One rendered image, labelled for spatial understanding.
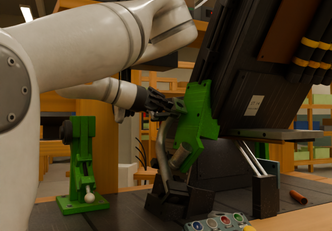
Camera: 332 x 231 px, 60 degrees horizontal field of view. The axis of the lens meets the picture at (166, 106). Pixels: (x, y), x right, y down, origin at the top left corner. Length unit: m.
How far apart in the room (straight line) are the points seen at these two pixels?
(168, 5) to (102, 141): 0.65
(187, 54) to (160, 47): 11.53
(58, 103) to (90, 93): 0.39
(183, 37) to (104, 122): 0.61
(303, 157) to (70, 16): 6.51
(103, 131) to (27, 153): 0.84
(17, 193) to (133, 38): 0.23
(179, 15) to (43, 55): 0.30
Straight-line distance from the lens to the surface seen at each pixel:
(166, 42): 0.54
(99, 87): 0.75
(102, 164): 1.08
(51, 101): 1.13
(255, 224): 0.80
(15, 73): 0.22
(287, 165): 1.65
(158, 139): 0.90
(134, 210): 0.87
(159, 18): 0.54
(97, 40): 0.34
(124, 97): 0.77
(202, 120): 0.80
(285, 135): 0.75
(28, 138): 0.23
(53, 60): 0.32
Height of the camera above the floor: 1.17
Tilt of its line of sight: 2 degrees up
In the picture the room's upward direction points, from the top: straight up
